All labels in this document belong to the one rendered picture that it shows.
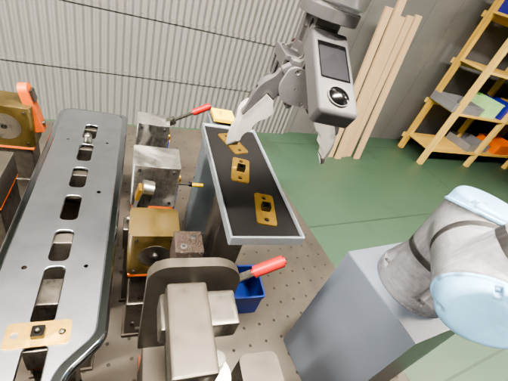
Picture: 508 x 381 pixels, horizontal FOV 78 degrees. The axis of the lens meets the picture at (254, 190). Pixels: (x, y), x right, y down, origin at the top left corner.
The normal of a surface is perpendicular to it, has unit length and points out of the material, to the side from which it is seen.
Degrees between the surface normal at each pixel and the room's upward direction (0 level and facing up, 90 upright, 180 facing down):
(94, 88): 90
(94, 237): 0
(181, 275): 90
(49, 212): 0
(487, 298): 97
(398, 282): 73
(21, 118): 90
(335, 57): 28
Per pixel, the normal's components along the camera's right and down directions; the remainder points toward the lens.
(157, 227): 0.29, -0.75
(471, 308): -0.48, 0.53
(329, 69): 0.30, -0.36
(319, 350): -0.88, 0.04
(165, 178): 0.24, 0.65
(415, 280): -0.63, -0.04
